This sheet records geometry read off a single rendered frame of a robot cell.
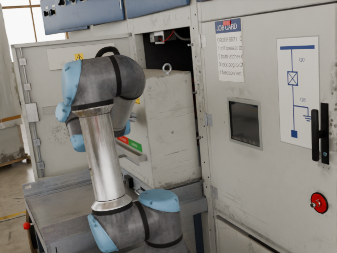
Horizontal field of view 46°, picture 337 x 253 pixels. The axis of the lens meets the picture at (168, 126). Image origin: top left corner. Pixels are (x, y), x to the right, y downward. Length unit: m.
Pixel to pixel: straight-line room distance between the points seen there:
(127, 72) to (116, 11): 1.20
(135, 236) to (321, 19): 0.75
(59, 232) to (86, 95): 0.67
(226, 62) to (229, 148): 0.31
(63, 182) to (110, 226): 1.01
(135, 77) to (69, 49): 1.10
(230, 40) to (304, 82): 0.34
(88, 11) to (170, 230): 1.60
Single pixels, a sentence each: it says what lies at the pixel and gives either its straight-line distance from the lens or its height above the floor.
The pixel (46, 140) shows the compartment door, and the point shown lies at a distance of 2.27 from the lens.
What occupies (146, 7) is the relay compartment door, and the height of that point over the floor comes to 1.68.
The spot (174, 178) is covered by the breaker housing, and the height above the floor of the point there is 0.95.
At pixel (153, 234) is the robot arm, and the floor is 1.00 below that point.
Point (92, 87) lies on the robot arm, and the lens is 1.06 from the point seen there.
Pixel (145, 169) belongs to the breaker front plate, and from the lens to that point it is 1.73.
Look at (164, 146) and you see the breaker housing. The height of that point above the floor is 1.10.
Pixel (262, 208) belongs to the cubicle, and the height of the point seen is 0.94.
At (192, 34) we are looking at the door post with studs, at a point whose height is 1.54.
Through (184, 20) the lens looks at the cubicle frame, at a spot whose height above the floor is 1.60.
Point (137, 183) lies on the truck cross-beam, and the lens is 1.83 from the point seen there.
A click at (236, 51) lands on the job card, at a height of 1.47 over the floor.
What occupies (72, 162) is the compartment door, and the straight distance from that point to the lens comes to 2.30.
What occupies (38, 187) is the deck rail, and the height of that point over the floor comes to 0.88.
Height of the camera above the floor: 1.53
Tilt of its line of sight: 12 degrees down
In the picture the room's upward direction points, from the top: 6 degrees counter-clockwise
